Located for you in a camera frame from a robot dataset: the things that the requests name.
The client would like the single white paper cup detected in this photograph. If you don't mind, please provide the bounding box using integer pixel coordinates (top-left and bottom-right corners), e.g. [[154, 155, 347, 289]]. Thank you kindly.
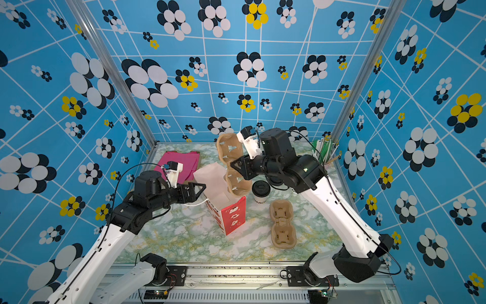
[[253, 193, 268, 204]]

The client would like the pink napkin stack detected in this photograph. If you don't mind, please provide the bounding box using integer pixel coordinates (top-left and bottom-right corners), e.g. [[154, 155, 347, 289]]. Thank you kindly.
[[154, 151, 200, 184]]

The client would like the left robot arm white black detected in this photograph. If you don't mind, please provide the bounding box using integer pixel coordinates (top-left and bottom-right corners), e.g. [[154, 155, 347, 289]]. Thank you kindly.
[[32, 170, 206, 303]]

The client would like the aluminium front rail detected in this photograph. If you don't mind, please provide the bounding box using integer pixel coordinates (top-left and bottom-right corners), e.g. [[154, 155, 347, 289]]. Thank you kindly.
[[99, 262, 402, 303]]

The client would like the single black coffee lid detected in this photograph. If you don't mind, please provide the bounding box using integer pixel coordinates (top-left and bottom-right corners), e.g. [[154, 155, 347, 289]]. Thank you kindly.
[[252, 181, 271, 196]]

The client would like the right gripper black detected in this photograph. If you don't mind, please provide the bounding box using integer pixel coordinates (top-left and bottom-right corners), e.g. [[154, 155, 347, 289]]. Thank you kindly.
[[232, 151, 285, 182]]

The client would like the single brown pulp carrier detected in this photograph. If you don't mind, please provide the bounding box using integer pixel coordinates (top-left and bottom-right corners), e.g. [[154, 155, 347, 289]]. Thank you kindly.
[[216, 132, 254, 197]]

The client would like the aluminium corner post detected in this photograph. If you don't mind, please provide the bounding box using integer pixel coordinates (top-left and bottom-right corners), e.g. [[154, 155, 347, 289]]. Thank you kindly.
[[66, 0, 157, 149], [332, 0, 407, 143]]

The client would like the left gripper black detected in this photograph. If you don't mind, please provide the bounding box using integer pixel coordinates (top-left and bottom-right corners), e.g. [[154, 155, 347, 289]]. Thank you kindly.
[[149, 181, 206, 212]]

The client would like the right aluminium corner post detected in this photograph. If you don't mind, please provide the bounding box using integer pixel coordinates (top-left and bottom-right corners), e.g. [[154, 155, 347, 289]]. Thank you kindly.
[[332, 0, 407, 143]]

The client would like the red white paper gift bag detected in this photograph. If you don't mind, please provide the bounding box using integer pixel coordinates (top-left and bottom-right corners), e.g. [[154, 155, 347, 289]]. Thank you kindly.
[[194, 163, 246, 236]]

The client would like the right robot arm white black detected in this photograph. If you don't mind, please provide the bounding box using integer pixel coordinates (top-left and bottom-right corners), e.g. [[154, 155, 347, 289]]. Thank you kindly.
[[230, 126, 393, 286]]

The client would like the left aluminium corner post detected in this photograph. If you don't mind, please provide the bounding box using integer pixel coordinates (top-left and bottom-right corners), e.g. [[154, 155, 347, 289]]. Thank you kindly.
[[66, 0, 157, 149]]

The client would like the brown pulp cup carrier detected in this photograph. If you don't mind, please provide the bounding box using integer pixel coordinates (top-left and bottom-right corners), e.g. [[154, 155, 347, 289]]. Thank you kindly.
[[270, 200, 297, 249]]

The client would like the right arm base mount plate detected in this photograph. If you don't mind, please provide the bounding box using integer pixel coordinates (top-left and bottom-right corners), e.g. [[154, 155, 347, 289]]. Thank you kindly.
[[284, 266, 340, 289]]

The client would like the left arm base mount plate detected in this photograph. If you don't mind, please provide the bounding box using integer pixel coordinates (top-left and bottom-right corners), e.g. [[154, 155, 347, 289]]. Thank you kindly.
[[143, 265, 188, 288]]

